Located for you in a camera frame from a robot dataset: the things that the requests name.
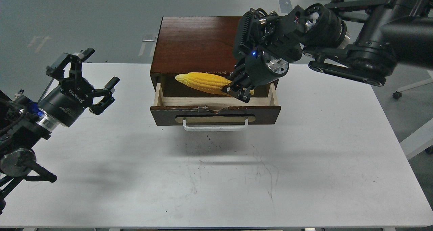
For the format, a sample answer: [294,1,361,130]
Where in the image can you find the wooden drawer with dark front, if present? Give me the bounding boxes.
[150,82,281,126]

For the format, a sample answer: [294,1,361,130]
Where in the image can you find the dark wooden cabinet box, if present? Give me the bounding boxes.
[150,16,280,98]

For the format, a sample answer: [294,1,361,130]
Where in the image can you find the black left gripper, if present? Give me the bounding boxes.
[38,48,120,128]

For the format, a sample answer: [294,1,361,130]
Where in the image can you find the grey floor tape strip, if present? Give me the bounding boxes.
[278,0,293,14]

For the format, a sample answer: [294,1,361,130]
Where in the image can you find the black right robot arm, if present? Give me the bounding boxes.
[222,0,433,103]

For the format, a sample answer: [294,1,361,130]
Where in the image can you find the yellow corn cob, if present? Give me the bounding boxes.
[175,72,255,96]

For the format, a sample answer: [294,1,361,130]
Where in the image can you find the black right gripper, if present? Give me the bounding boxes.
[222,51,289,103]

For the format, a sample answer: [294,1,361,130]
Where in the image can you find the white drawer handle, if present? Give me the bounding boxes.
[182,119,249,132]

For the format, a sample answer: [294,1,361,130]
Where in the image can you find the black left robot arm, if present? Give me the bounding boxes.
[0,48,119,210]

